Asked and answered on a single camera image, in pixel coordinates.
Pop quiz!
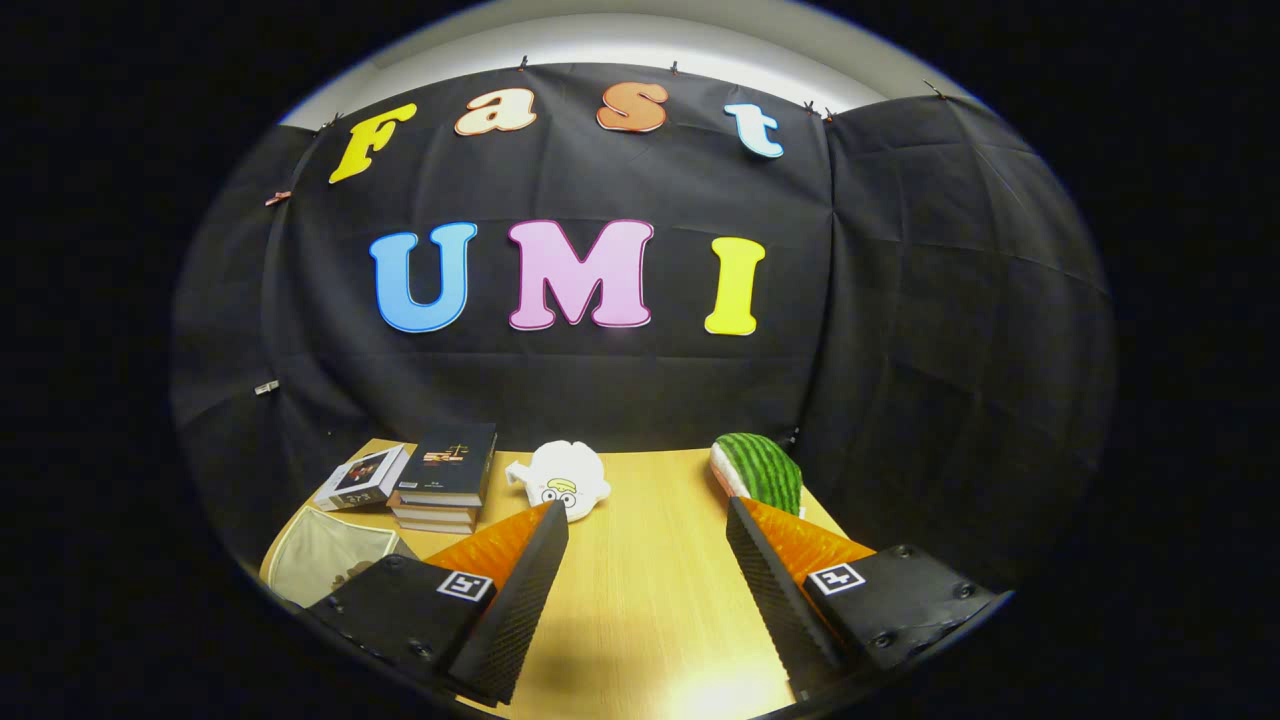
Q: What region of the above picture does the watermelon slice plush toy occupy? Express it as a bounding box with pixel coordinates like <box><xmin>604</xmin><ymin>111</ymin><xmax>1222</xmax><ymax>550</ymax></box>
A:
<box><xmin>710</xmin><ymin>433</ymin><xmax>806</xmax><ymax>518</ymax></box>

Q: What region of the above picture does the grey fabric storage box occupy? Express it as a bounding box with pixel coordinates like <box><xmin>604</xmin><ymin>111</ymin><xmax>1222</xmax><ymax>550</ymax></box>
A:
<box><xmin>266</xmin><ymin>506</ymin><xmax>419</xmax><ymax>609</ymax></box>

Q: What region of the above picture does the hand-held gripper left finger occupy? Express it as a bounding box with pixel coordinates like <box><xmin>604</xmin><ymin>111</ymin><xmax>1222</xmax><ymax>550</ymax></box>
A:
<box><xmin>305</xmin><ymin>500</ymin><xmax>571</xmax><ymax>706</ymax></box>

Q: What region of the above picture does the dark blue cover book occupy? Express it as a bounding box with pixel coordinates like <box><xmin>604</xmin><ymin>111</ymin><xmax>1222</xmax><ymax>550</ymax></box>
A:
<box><xmin>395</xmin><ymin>422</ymin><xmax>498</xmax><ymax>508</ymax></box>

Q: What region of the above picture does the white plush toy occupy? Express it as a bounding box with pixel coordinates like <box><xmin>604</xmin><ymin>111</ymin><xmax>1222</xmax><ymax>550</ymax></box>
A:
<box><xmin>504</xmin><ymin>440</ymin><xmax>612</xmax><ymax>523</ymax></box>

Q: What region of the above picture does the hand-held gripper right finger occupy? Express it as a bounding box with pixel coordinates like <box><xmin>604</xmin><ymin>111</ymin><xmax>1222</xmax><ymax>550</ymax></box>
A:
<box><xmin>725</xmin><ymin>495</ymin><xmax>1001</xmax><ymax>701</ymax></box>

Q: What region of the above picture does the white portrait cover book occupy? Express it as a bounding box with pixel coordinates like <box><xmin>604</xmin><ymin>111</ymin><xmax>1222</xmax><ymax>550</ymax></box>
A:
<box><xmin>313</xmin><ymin>443</ymin><xmax>411</xmax><ymax>512</ymax></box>

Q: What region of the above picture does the black backdrop cloth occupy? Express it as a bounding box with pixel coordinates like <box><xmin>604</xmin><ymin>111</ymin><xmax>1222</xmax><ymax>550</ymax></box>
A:
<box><xmin>170</xmin><ymin>62</ymin><xmax>1117</xmax><ymax>591</ymax></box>

